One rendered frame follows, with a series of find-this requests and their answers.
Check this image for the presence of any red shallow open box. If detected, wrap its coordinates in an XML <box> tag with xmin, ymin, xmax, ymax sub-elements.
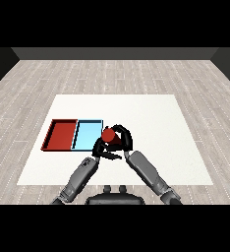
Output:
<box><xmin>40</xmin><ymin>118</ymin><xmax>79</xmax><ymax>153</ymax></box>

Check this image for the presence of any light blue shallow open box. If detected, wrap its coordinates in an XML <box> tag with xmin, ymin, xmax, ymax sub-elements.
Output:
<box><xmin>71</xmin><ymin>119</ymin><xmax>104</xmax><ymax>152</ymax></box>

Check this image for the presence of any red can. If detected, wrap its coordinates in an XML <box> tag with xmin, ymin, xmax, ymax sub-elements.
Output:
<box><xmin>100</xmin><ymin>127</ymin><xmax>123</xmax><ymax>146</ymax></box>

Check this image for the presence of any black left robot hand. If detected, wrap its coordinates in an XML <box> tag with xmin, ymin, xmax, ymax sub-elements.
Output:
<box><xmin>91</xmin><ymin>136</ymin><xmax>123</xmax><ymax>161</ymax></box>

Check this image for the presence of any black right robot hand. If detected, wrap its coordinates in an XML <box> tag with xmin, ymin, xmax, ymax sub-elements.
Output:
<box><xmin>107</xmin><ymin>124</ymin><xmax>134</xmax><ymax>153</ymax></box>

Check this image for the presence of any dark grey robot body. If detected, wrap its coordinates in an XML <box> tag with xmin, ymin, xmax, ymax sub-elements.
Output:
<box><xmin>85</xmin><ymin>185</ymin><xmax>145</xmax><ymax>206</ymax></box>

